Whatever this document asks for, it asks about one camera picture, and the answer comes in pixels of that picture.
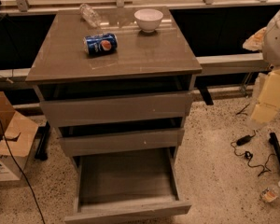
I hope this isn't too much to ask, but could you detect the grey bottom drawer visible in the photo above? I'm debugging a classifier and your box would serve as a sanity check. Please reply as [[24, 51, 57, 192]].
[[64, 147, 190, 224]]

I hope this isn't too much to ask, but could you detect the grey drawer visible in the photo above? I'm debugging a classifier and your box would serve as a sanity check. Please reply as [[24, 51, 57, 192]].
[[60, 128, 185, 157], [40, 91, 191, 127], [64, 147, 190, 224]]

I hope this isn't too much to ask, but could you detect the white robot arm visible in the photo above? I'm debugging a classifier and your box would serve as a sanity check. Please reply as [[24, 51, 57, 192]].
[[243, 10, 280, 130]]

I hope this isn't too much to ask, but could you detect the grey drawer cabinet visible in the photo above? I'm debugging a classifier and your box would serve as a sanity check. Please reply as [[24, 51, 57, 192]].
[[25, 6, 203, 173]]

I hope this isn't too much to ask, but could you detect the grey middle drawer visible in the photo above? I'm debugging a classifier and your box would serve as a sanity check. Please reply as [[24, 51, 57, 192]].
[[60, 128, 185, 157]]

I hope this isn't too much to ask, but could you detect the grey top drawer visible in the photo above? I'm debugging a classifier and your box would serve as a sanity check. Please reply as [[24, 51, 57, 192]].
[[40, 91, 191, 127]]

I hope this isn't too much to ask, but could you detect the plastic bottle on floor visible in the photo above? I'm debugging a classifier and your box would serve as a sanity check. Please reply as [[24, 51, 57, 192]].
[[260, 181, 280, 203]]

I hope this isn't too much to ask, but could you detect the white ceramic bowl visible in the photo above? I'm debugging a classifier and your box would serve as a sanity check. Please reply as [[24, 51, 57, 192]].
[[134, 8, 163, 33]]

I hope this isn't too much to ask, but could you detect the blue Pepsi can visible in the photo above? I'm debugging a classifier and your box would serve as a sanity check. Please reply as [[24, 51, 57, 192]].
[[83, 33, 118, 55]]

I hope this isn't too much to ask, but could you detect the clear plastic bottle on cabinet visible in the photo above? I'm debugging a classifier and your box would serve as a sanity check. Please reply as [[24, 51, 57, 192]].
[[79, 4, 101, 28]]

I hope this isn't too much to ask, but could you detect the black table leg left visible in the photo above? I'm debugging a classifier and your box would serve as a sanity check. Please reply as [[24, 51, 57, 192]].
[[35, 122, 50, 161]]

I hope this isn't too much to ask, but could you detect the brown cardboard box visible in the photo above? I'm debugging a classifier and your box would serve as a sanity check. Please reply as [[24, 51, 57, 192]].
[[0, 91, 38, 181]]

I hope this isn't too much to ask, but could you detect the black power adapter with cable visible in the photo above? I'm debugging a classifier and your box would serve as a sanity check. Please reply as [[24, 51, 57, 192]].
[[231, 133, 273, 176]]

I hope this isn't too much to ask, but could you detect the black cable on left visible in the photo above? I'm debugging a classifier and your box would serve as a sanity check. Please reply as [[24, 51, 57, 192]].
[[0, 103, 47, 224]]

